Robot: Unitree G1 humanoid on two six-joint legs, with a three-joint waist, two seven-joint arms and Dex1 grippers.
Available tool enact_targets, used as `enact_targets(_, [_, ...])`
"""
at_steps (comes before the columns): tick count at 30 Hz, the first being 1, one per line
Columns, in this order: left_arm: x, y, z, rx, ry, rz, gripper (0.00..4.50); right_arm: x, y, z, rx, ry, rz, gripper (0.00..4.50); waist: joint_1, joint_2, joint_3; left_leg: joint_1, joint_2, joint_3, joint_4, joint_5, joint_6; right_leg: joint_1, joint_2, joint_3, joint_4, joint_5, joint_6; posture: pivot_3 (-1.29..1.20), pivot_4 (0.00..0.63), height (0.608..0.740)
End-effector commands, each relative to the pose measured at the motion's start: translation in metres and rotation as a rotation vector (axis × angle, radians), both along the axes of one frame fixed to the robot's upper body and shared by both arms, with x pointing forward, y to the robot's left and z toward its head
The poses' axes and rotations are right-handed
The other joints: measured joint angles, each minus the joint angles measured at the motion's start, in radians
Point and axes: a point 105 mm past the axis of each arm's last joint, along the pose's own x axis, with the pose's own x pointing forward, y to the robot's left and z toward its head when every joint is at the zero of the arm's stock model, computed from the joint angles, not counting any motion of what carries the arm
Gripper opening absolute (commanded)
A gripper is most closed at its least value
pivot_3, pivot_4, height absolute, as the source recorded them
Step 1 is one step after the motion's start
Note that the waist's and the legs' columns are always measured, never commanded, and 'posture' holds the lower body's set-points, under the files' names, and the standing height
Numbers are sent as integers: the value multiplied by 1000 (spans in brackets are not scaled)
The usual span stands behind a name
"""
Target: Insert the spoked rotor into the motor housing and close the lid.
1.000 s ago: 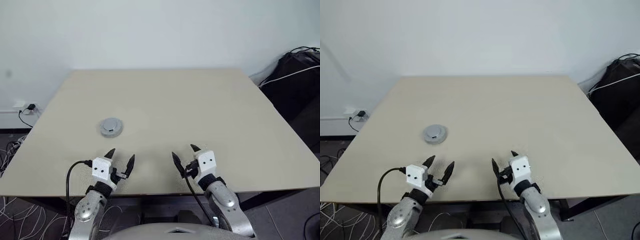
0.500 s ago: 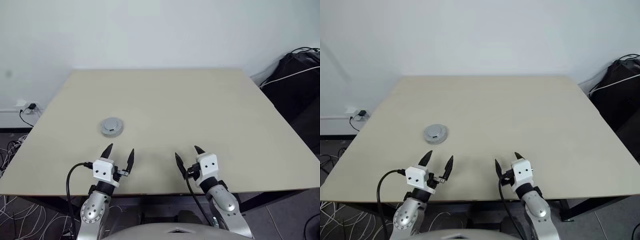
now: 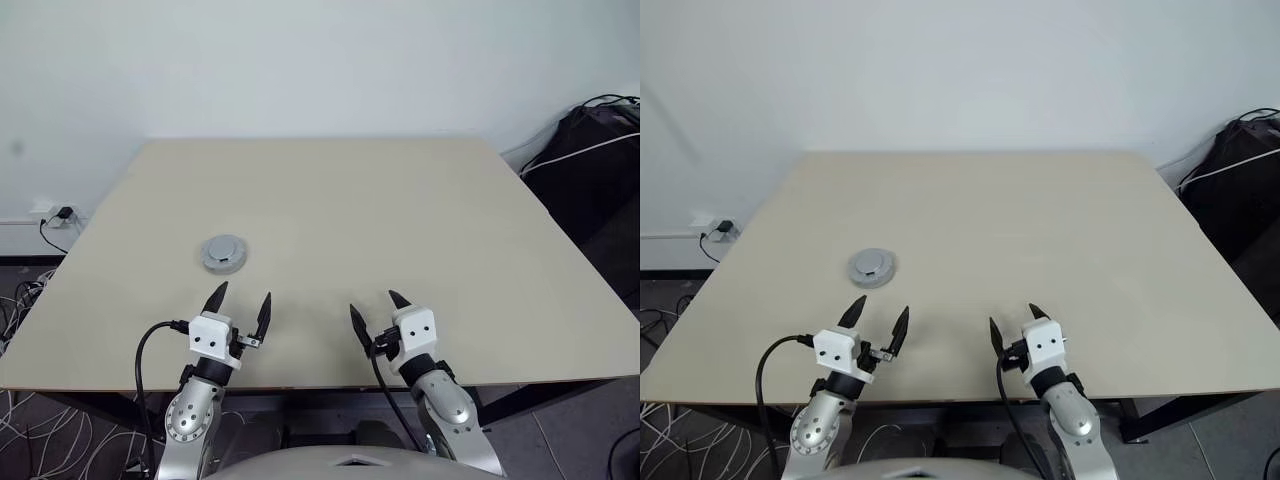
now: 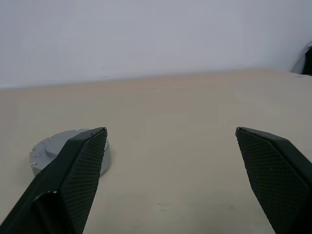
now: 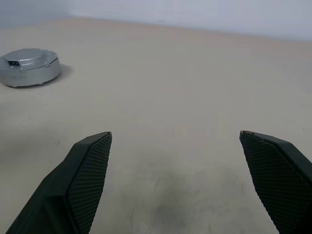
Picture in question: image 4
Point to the round grey motor lid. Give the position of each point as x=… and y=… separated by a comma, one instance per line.
x=56, y=146

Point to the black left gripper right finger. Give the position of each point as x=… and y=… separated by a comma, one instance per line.
x=273, y=175

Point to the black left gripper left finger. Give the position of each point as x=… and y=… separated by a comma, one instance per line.
x=61, y=185

